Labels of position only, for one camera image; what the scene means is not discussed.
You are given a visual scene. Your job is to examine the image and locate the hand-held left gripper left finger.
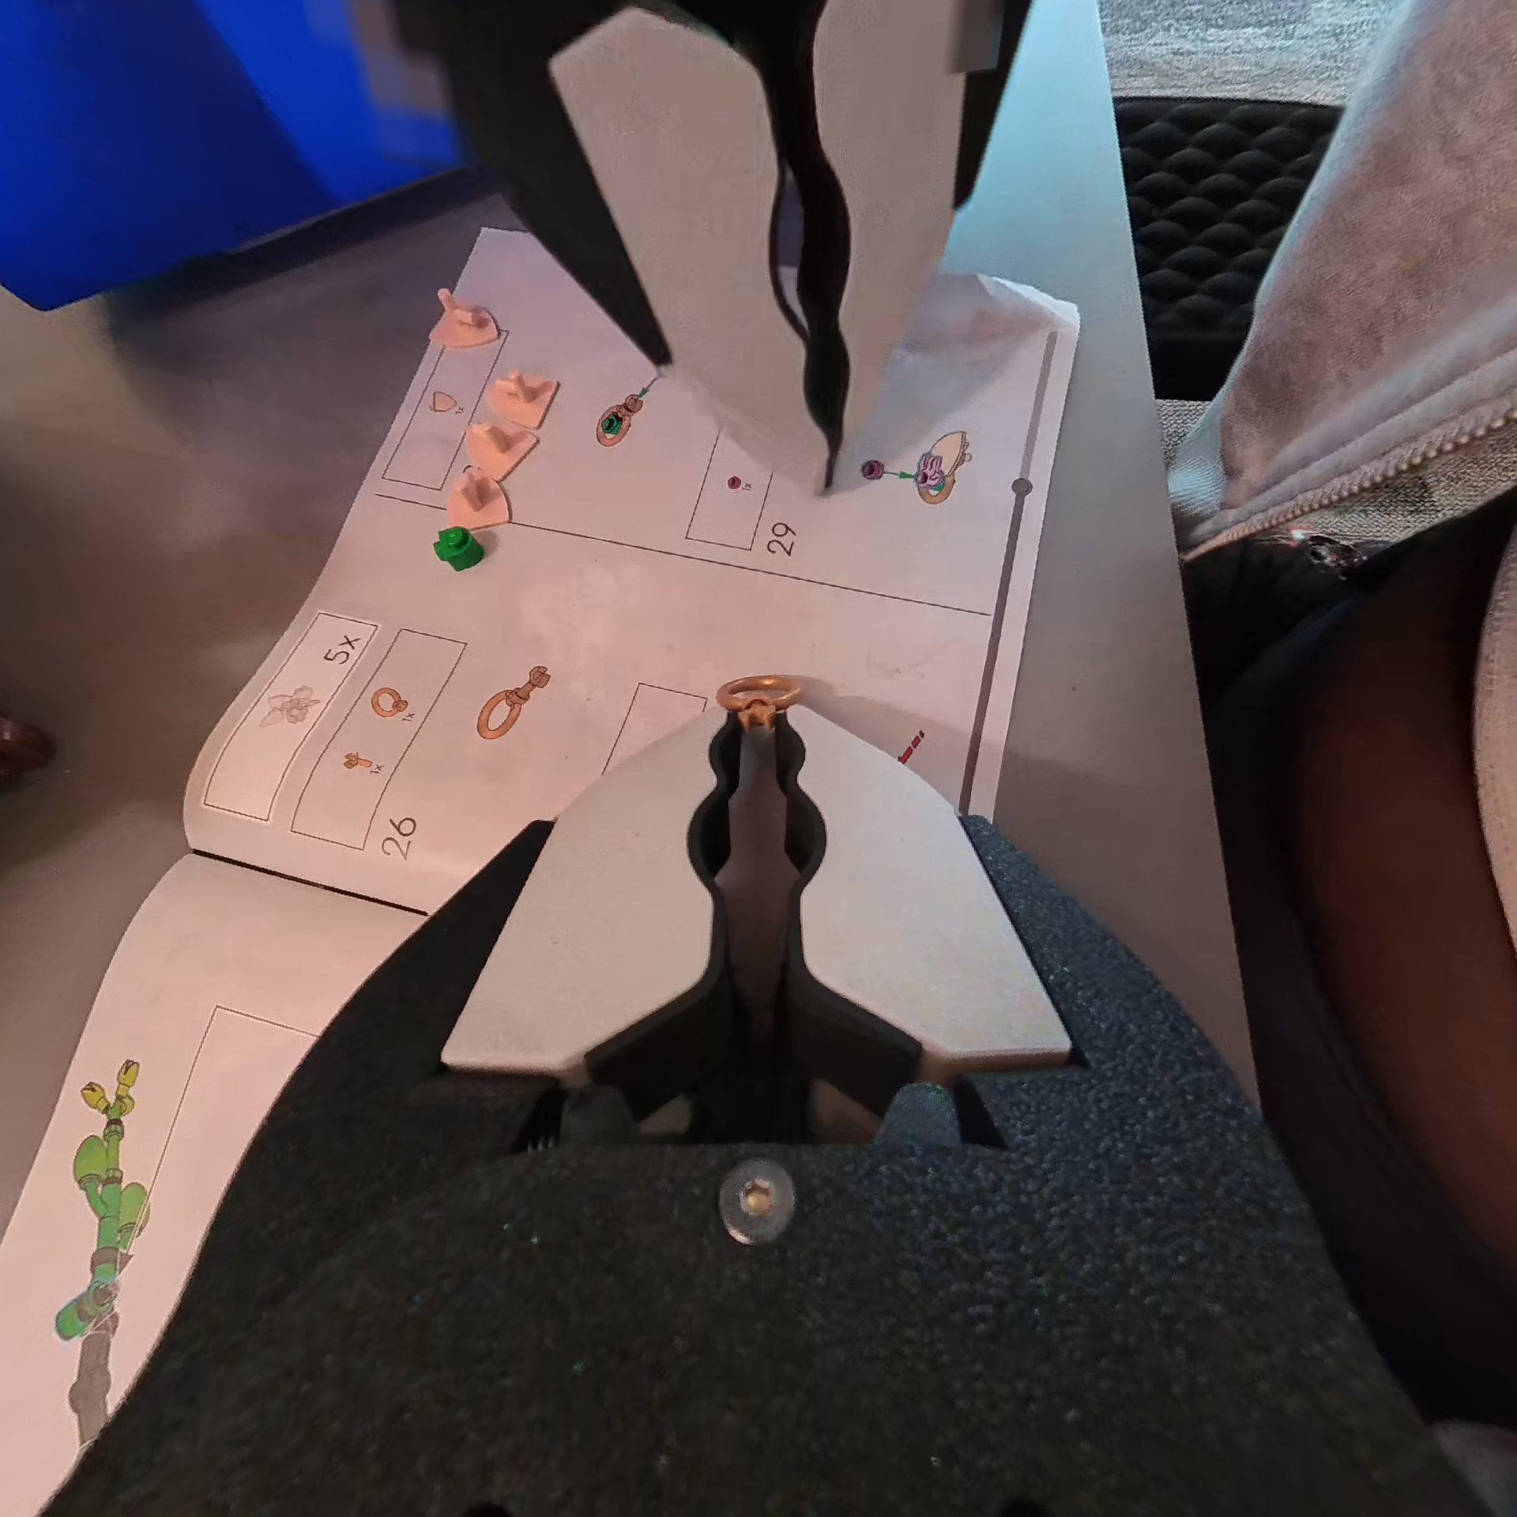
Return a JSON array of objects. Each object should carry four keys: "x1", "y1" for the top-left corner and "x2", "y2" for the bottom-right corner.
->
[{"x1": 440, "y1": 711, "x2": 736, "y2": 1081}]

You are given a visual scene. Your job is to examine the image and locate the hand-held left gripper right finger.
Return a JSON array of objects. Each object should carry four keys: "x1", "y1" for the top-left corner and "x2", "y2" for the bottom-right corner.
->
[{"x1": 772, "y1": 704, "x2": 1074, "y2": 1085}]

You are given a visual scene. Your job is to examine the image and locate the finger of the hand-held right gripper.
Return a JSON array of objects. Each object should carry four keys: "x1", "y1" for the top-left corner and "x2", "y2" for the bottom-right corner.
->
[
  {"x1": 548, "y1": 5, "x2": 830, "y2": 492},
  {"x1": 794, "y1": 0, "x2": 964, "y2": 492}
]

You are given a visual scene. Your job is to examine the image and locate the gold ring piece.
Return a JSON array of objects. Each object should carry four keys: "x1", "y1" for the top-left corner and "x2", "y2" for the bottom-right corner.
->
[{"x1": 716, "y1": 673, "x2": 805, "y2": 729}]

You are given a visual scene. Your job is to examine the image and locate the grey desk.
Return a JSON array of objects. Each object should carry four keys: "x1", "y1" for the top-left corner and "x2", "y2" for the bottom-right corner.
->
[{"x1": 0, "y1": 0, "x2": 1258, "y2": 1258}]

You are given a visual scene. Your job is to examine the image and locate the black mesh chair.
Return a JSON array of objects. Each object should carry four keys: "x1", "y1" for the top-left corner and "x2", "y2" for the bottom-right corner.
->
[{"x1": 1114, "y1": 97, "x2": 1339, "y2": 404}]

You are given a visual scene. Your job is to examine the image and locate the open instruction booklet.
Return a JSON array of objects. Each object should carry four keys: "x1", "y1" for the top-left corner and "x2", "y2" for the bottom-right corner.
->
[{"x1": 0, "y1": 225, "x2": 1081, "y2": 1453}]

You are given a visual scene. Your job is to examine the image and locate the blue plastic storage bin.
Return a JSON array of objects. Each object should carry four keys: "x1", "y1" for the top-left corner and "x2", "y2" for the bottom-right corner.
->
[{"x1": 0, "y1": 0, "x2": 464, "y2": 312}]

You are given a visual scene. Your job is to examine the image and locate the person's dark trousers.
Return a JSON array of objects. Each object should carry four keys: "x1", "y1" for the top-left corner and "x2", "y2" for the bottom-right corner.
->
[{"x1": 1182, "y1": 509, "x2": 1517, "y2": 1435}]

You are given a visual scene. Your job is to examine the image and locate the grey zip jacket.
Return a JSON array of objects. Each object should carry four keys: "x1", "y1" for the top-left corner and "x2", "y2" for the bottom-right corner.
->
[{"x1": 1166, "y1": 0, "x2": 1517, "y2": 960}]

